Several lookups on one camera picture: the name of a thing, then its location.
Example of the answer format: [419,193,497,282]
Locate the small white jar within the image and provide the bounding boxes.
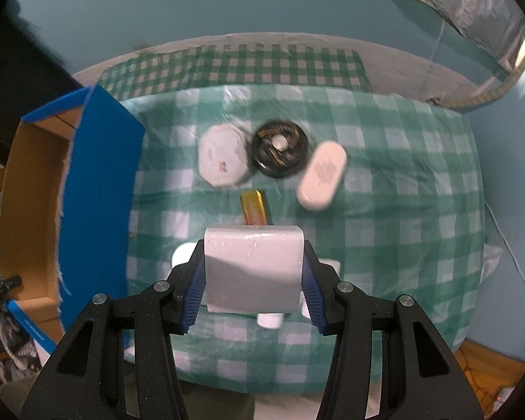
[171,242,196,268]

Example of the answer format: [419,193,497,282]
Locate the white power adapter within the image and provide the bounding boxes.
[204,225,304,330]

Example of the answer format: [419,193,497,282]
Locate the blue-edged cardboard box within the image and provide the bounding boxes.
[0,85,145,354]

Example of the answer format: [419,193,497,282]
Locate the gold magenta lighter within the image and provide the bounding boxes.
[240,190,270,226]

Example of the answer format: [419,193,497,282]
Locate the white oval case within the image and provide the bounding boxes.
[297,140,348,211]

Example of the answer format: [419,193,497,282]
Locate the white octagonal container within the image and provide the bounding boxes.
[198,123,249,188]

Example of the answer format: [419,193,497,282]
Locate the black round tin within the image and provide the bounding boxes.
[250,120,309,178]

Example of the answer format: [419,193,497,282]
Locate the black bag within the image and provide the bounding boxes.
[0,0,81,165]

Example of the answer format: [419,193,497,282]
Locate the silver foil sheet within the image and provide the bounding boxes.
[420,0,525,108]

